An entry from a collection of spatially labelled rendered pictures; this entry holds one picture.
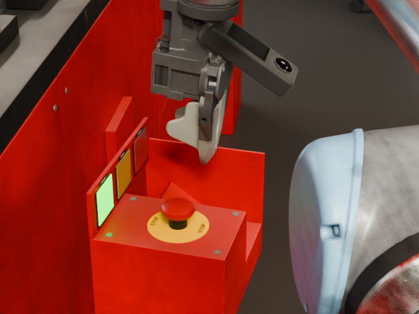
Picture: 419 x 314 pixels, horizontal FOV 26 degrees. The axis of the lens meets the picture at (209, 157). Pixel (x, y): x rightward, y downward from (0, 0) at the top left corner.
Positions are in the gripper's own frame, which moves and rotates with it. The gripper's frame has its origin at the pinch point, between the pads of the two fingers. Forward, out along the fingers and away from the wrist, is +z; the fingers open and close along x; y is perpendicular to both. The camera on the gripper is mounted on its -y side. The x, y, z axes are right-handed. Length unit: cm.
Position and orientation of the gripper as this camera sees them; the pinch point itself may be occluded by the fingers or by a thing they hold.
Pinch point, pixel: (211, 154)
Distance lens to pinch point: 111.4
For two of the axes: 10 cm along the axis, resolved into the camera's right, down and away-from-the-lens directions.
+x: -2.7, 4.7, -8.4
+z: -0.9, 8.6, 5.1
